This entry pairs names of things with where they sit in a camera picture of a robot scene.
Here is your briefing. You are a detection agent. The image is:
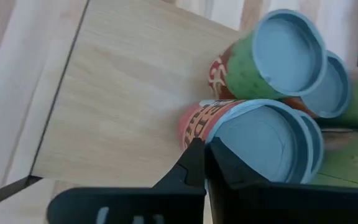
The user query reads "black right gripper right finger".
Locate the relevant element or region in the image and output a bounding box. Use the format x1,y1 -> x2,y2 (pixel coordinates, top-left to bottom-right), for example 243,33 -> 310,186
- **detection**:
206,136 -> 358,224

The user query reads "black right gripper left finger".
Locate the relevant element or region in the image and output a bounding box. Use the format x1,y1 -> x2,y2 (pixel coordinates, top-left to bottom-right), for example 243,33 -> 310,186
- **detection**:
46,138 -> 207,224

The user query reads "red mixed fruit can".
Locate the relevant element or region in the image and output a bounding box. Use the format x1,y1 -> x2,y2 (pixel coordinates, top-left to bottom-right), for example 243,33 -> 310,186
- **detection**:
178,98 -> 315,184

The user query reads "olive can with white lid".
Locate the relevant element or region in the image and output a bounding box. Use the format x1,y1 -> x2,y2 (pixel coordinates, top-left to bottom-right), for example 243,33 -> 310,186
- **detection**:
309,129 -> 358,190

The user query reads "yellow-green label can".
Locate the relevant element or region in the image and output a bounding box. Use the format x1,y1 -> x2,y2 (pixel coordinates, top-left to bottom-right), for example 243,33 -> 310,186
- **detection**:
300,49 -> 352,119

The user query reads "green red spaghetti print can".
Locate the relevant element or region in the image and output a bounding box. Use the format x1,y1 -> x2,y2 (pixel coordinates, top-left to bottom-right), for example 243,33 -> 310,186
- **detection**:
208,8 -> 328,100

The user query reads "black wire frame rack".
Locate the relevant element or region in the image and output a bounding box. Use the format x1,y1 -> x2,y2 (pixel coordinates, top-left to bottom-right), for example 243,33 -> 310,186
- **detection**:
0,0 -> 248,212

